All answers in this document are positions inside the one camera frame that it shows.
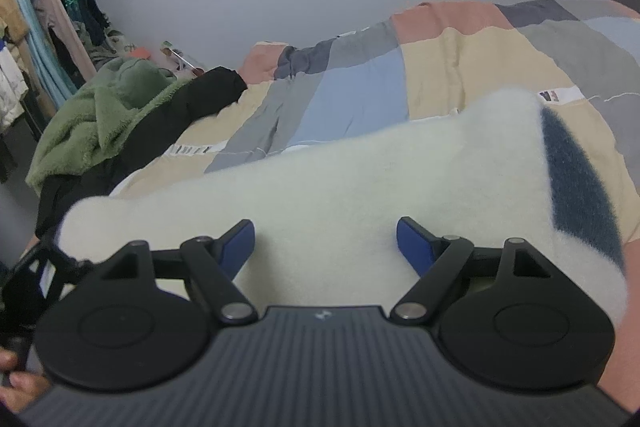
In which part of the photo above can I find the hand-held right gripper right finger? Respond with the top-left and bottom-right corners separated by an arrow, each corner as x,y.
390,217 -> 551,325

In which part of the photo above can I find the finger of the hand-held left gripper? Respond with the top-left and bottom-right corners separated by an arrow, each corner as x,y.
30,241 -> 96,280

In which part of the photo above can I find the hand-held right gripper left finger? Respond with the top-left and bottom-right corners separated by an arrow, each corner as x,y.
100,219 -> 258,325

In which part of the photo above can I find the cream fleece jacket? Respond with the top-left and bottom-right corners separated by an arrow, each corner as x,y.
57,89 -> 630,330

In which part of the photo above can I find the person's left hand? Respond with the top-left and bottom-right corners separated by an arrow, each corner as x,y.
0,349 -> 51,413

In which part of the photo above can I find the white quilt label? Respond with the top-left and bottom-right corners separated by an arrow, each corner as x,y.
167,142 -> 226,158
537,86 -> 583,105

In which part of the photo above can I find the green fleece garment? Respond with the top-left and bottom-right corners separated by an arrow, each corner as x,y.
25,57 -> 191,196

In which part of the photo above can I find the black garment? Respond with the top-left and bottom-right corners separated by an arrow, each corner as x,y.
35,67 -> 249,240

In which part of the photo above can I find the patchwork bed quilt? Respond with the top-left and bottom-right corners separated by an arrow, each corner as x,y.
25,0 -> 640,408

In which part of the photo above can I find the white hanging garment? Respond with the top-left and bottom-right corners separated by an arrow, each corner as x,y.
0,42 -> 30,132

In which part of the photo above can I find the light blue hanging garment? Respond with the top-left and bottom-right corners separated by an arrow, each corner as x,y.
10,0 -> 76,108

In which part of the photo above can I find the camouflage cloth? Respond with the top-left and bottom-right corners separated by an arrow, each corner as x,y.
75,22 -> 126,68

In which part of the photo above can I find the dark hanging garment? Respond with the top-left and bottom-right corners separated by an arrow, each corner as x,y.
75,0 -> 113,48

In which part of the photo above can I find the tan hanging garment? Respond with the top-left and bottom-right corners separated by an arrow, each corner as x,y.
0,0 -> 28,42

